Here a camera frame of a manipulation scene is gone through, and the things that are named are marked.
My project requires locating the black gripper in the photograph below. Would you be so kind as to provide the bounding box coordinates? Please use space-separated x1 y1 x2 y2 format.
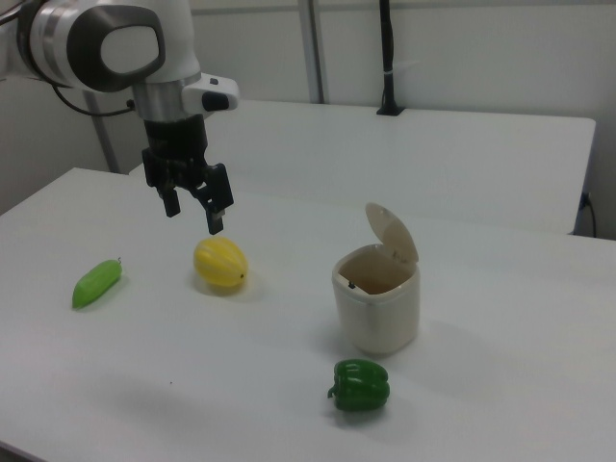
141 114 236 236

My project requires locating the beige garbage bin with lid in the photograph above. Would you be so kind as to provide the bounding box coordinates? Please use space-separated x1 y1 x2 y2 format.
330 201 423 357

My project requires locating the yellow striped toy melon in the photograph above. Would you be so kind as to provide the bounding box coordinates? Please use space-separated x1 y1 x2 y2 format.
192 234 250 290

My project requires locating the light green toy cucumber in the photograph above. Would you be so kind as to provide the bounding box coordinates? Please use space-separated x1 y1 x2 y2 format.
71 258 124 311

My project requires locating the white neighbouring table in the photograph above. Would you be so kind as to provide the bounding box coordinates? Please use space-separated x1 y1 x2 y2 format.
127 98 598 237

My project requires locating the dark green toy bell pepper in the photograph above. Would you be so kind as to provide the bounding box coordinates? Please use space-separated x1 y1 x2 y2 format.
326 358 391 413

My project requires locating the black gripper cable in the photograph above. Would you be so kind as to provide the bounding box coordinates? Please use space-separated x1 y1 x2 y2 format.
47 81 137 117

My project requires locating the black camera stand pole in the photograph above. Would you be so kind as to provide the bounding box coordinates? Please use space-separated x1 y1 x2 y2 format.
375 0 405 116

